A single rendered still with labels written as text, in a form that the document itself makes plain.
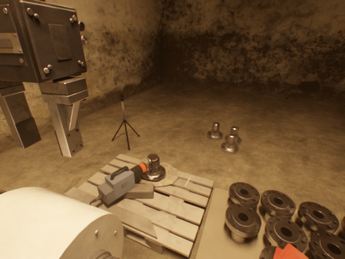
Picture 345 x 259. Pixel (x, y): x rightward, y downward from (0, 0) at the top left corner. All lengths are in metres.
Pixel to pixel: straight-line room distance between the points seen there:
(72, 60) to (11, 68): 0.10
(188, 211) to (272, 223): 0.64
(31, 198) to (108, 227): 0.17
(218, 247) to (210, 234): 0.12
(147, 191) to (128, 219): 0.27
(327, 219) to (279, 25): 5.07
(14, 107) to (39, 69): 0.21
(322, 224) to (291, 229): 0.26
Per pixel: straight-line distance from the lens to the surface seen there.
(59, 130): 0.48
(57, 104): 0.46
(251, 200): 1.74
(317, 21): 6.23
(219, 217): 1.86
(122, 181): 1.63
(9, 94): 0.58
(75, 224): 0.41
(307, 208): 1.91
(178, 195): 1.80
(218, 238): 1.74
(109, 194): 1.63
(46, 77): 0.41
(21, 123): 0.60
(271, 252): 1.52
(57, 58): 0.42
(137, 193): 1.74
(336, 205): 2.53
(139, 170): 1.75
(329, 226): 1.87
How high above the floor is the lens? 1.45
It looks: 26 degrees down
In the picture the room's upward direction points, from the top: 1 degrees clockwise
